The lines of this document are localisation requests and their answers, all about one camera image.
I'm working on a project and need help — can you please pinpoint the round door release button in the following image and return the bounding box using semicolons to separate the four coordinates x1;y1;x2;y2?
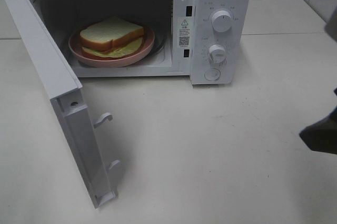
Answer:
204;68;221;81

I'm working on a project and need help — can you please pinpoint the pink plate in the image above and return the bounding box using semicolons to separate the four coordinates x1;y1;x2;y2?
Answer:
68;26;155;68

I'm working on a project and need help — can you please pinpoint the toy sandwich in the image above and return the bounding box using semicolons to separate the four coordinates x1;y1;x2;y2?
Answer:
80;16;145;60

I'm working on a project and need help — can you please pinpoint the white microwave door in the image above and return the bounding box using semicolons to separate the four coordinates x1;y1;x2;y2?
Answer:
5;0;116;208

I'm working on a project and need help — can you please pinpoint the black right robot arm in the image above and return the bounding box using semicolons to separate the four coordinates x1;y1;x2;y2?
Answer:
299;108;337;155

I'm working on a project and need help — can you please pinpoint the glass microwave turntable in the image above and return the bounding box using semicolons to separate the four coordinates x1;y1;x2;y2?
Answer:
148;26;167;56

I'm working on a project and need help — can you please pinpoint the lower white microwave knob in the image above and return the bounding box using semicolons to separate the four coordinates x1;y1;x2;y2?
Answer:
209;44;227;64

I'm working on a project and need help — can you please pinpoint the white microwave knob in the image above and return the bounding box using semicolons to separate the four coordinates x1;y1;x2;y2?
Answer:
211;10;233;33
209;44;227;64

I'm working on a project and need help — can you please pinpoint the warning label sticker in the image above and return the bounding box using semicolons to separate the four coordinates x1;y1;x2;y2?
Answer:
176;17;194;48

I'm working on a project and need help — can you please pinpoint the white microwave oven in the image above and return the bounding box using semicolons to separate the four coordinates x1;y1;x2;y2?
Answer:
31;0;249;85

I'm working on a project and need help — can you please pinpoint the upper white microwave knob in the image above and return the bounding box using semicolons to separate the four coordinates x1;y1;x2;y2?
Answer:
211;10;233;33

